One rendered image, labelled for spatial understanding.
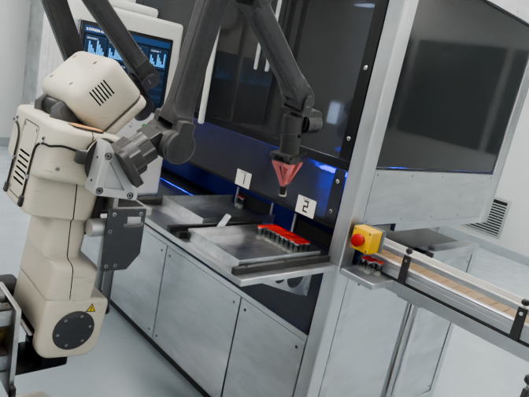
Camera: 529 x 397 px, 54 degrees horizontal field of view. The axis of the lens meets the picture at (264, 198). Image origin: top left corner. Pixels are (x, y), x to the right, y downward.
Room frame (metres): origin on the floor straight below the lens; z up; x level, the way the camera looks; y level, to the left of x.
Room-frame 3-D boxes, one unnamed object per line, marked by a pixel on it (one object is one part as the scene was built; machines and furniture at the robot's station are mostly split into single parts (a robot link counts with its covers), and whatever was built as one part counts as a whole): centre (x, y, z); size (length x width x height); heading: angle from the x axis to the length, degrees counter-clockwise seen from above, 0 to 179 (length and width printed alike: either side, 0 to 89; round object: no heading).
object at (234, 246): (1.58, 0.00, 0.90); 0.34 x 0.26 x 0.04; 134
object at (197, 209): (1.90, 0.16, 0.90); 0.34 x 0.26 x 0.04; 134
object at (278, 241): (1.65, -0.08, 0.91); 0.18 x 0.02 x 0.05; 44
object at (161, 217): (1.73, 0.09, 0.87); 0.70 x 0.48 x 0.02; 44
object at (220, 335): (2.67, 0.09, 0.44); 2.06 x 1.00 x 0.88; 44
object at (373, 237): (1.56, -0.34, 1.00); 0.08 x 0.07 x 0.07; 134
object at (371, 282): (1.58, -0.38, 0.87); 0.14 x 0.13 x 0.02; 134
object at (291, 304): (2.34, 0.46, 0.73); 1.98 x 0.01 x 0.25; 44
